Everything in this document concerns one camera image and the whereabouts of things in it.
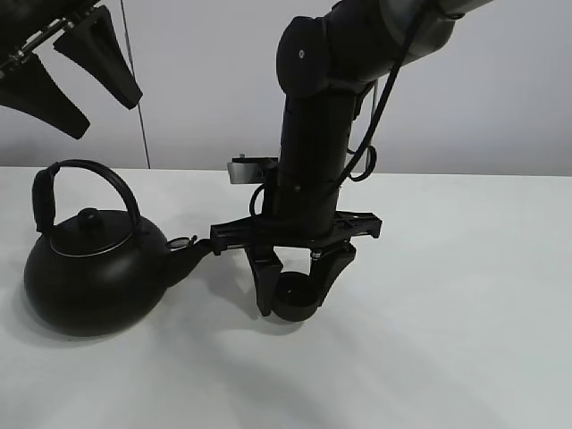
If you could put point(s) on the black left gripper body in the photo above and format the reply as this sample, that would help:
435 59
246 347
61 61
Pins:
25 25

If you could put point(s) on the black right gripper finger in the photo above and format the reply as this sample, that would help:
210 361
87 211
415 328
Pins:
325 269
266 268

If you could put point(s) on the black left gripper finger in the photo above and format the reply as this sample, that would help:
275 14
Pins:
29 88
92 44

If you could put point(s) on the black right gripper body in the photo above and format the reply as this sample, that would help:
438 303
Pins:
251 233

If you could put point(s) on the small black teacup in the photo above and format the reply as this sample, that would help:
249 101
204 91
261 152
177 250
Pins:
295 297

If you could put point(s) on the black round kettle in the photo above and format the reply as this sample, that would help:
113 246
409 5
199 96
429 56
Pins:
100 271

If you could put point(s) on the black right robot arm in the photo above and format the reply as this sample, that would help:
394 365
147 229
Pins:
337 72

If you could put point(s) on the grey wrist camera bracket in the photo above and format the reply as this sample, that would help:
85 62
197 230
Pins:
250 170

